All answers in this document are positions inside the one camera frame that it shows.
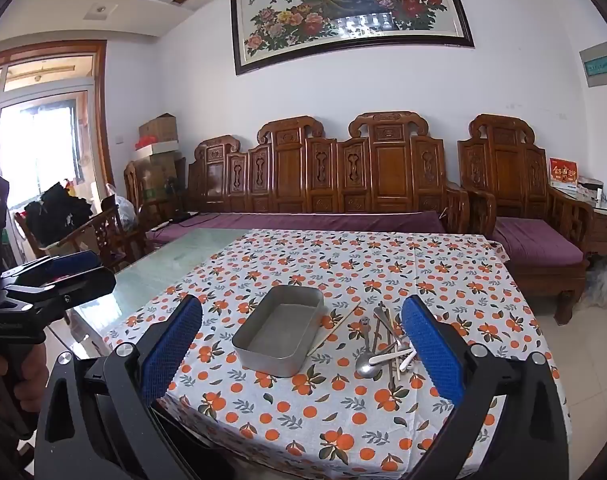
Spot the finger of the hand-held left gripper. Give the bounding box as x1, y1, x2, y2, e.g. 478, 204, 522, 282
3, 266, 117, 311
0, 251, 104, 287

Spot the purple sofa cushion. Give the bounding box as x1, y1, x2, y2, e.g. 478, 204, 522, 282
153, 211, 447, 247

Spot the purple armchair cushion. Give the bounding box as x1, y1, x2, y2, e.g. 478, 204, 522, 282
493, 216, 585, 267

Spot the carved wooden armchair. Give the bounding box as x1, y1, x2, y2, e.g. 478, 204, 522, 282
457, 114, 595, 325

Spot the white plastic fork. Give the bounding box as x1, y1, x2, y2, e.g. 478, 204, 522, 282
369, 346, 418, 365

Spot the white box with red lid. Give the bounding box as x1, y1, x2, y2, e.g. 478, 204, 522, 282
134, 141, 179, 161

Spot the person's left hand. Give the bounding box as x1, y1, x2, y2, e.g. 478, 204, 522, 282
8, 345, 50, 415

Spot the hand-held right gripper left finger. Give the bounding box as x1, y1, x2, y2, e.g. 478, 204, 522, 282
33, 294, 204, 480

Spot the pile of black clothes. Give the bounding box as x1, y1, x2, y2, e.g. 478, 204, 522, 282
23, 181, 95, 246

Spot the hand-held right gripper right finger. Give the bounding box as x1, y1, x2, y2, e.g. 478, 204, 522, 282
401, 295, 569, 480

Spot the orange fruit print tablecloth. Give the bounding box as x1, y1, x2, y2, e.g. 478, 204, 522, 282
103, 229, 571, 480

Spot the metal spoon with smiley handle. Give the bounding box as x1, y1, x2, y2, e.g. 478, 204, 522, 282
354, 317, 381, 378

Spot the wall electrical panel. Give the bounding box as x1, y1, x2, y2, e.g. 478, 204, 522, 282
579, 41, 607, 88

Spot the carved wooden sofa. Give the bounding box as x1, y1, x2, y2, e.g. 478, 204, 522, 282
186, 111, 471, 236

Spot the carved wooden chair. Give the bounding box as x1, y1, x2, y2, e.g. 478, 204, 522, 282
83, 205, 151, 273

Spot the wooden framed glass door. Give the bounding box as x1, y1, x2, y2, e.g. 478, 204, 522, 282
0, 40, 115, 266

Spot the framed peacock flower painting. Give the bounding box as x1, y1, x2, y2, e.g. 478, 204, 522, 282
230, 0, 475, 77

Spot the grey white plastic bag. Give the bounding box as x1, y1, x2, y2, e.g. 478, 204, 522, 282
583, 255, 607, 311

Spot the red printed box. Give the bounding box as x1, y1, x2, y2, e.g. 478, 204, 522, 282
548, 157, 579, 189

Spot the rectangular metal tray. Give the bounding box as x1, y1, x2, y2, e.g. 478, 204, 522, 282
232, 285, 325, 377

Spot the clear plastic bag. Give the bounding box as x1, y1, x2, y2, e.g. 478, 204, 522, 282
102, 184, 140, 233

